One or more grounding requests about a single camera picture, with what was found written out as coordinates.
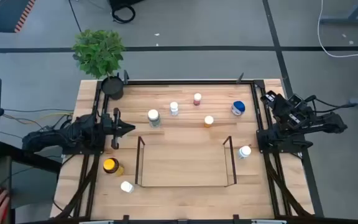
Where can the green label bottle white cap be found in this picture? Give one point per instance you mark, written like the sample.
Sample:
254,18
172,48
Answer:
154,117

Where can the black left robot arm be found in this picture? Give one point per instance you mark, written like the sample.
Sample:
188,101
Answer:
57,137

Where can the small white medicine bottle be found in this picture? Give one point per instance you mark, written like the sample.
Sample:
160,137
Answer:
174,107

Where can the white bottle blue label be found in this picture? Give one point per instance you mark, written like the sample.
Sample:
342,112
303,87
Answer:
126,186
244,152

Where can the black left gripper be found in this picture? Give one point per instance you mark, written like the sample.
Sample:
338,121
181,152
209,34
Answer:
107,124

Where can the black metal table frame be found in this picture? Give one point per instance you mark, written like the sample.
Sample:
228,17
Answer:
197,82

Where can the pink bottle white cap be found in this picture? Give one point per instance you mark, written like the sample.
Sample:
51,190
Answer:
197,98

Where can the orange striped floor mat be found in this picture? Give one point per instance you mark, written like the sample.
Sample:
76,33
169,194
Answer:
22,20

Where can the white jar blue lid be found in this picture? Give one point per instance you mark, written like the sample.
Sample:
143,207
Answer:
238,107

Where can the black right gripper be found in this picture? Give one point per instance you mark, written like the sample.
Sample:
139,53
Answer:
291,113

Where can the grey metal table leg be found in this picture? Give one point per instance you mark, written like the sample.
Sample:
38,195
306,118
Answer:
346,20

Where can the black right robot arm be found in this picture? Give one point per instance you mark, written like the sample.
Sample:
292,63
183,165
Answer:
322,123

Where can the orange bottle white cap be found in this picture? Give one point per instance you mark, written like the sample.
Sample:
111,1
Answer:
209,120

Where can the green potted plant black pot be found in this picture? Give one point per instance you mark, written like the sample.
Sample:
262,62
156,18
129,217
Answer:
98,51

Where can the amber bottle yellow cap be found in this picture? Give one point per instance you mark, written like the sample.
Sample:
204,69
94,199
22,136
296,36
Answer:
112,165

